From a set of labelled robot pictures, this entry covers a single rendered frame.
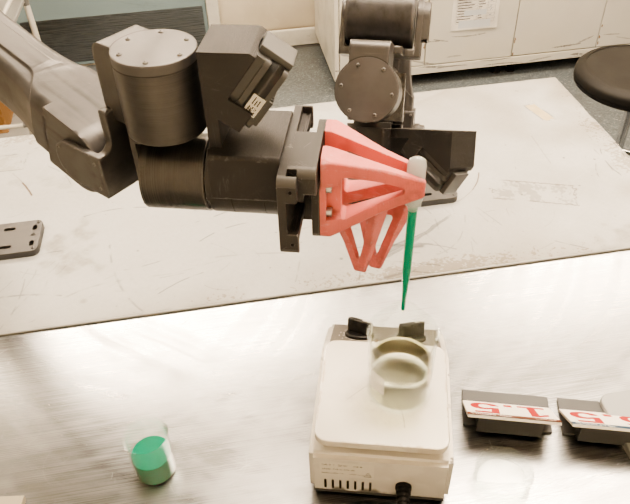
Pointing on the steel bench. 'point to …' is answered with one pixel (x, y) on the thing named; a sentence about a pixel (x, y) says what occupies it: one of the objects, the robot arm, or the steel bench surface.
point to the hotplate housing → (380, 463)
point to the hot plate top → (339, 425)
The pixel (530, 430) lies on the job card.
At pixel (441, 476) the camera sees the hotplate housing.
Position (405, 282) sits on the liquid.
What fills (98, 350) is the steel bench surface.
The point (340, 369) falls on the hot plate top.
